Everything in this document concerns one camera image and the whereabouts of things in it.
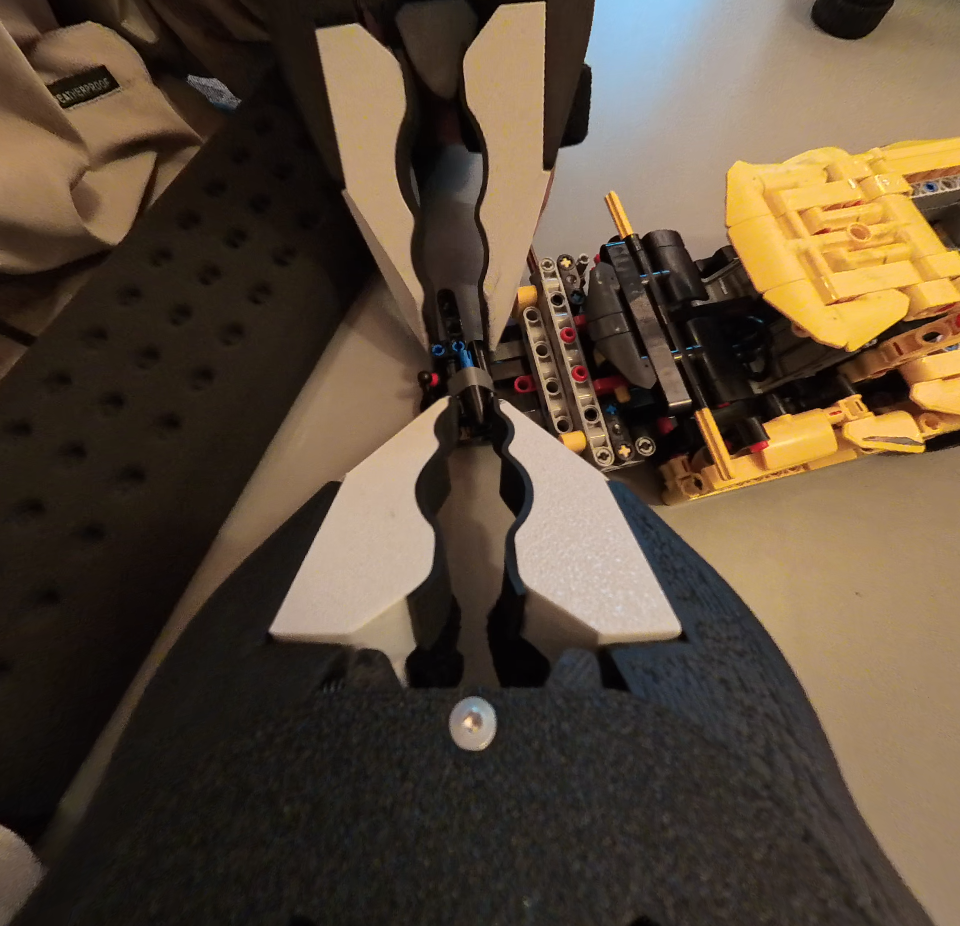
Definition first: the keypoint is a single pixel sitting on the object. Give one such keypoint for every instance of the grey desk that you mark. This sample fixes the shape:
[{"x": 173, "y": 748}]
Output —
[{"x": 825, "y": 603}]

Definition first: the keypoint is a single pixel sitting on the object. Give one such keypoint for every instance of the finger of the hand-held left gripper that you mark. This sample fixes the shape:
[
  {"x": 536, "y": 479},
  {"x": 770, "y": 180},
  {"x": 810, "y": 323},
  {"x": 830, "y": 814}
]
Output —
[
  {"x": 367, "y": 138},
  {"x": 514, "y": 138}
]

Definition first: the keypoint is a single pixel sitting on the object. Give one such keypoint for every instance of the black toy tyre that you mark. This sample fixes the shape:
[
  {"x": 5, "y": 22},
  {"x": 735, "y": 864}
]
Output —
[{"x": 862, "y": 0}]

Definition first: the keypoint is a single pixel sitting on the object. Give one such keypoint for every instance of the yellow toy car model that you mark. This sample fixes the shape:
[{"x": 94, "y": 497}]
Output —
[{"x": 825, "y": 243}]

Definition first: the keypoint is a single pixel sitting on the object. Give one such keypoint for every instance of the person's beige jacket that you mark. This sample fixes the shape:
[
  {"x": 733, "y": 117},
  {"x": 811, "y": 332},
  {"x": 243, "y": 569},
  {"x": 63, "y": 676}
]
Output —
[{"x": 90, "y": 161}]

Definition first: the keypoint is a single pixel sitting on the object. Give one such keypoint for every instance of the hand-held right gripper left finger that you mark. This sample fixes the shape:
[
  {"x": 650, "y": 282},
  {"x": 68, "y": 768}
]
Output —
[{"x": 352, "y": 558}]

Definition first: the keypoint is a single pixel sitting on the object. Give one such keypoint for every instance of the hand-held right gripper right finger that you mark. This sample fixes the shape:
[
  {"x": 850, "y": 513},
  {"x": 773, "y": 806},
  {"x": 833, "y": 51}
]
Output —
[{"x": 592, "y": 558}]

